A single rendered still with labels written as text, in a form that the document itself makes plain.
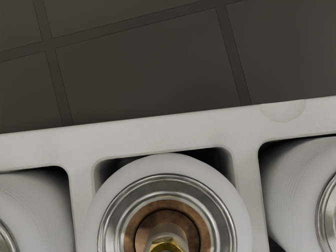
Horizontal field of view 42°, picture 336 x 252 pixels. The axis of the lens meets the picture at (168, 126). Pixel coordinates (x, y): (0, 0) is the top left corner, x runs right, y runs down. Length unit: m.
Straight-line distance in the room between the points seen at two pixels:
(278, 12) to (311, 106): 0.22
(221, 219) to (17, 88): 0.34
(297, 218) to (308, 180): 0.02
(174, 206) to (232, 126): 0.10
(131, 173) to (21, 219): 0.07
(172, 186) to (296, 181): 0.07
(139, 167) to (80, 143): 0.08
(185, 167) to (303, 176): 0.07
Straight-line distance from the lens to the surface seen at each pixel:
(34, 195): 0.30
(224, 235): 0.25
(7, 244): 0.26
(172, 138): 0.31
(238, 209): 0.25
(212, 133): 0.31
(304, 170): 0.27
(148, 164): 0.25
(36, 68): 0.52
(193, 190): 0.24
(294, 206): 0.26
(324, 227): 0.26
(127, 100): 0.50
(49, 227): 0.29
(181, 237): 0.22
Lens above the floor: 0.49
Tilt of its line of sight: 87 degrees down
